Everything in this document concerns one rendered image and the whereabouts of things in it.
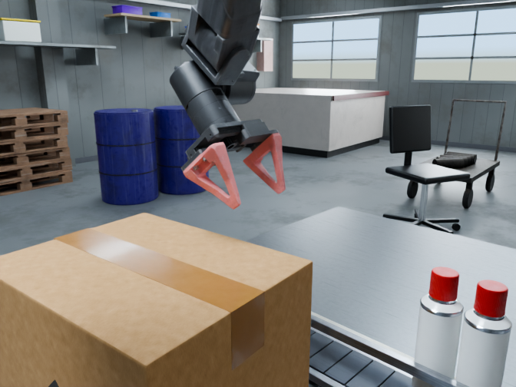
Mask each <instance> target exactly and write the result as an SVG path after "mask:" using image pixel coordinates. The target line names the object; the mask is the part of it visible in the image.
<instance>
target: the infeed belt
mask: <svg viewBox="0 0 516 387"><path fill-rule="evenodd" d="M309 367H311V368H313V369H315V370H316V371H318V372H320V373H322V374H323V375H325V376H327V377H329V378H331V379H332V380H334V381H336V382H338V383H339V384H341V385H344V386H345V387H412V378H410V377H408V376H406V375H404V374H402V373H400V372H398V371H396V372H395V370H394V369H392V368H390V367H388V366H386V365H383V364H382V363H380V362H377V361H375V360H374V361H373V359H371V358H369V357H368V356H365V355H363V354H362V353H359V352H357V351H355V350H353V351H352V349H350V348H349V347H347V346H344V345H343V344H341V343H339V342H337V341H334V342H333V340H332V339H330V338H328V337H326V336H324V335H322V334H320V333H318V332H316V331H314V330H312V329H311V330H310V352H309Z"/></svg>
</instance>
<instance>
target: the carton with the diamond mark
mask: <svg viewBox="0 0 516 387"><path fill-rule="evenodd" d="M312 284H313V262H312V261H311V260H307V259H304V258H301V257H298V256H294V255H290V254H288V253H283V252H280V251H277V250H272V249H269V248H266V247H263V246H258V245H256V244H253V243H248V242H245V241H242V240H238V239H234V238H232V237H228V236H224V235H221V234H218V233H213V232H210V231H207V230H203V229H200V228H197V227H192V226H189V225H186V224H183V223H178V222H176V221H172V220H168V219H165V218H162V217H157V216H154V215H152V214H149V213H140V214H138V215H135V216H132V217H128V218H124V219H122V220H117V221H114V222H112V223H107V224H105V225H101V226H99V227H94V228H91V229H90V228H87V229H84V230H79V231H77V232H73V233H69V234H66V235H64V236H59V237H56V238H54V239H53V240H51V241H48V242H45V243H41V244H38V245H35V246H30V247H28V248H25V249H22V250H18V251H15V252H12V253H8V254H5V255H2V256H0V387H309V352H310V330H311V307H312Z"/></svg>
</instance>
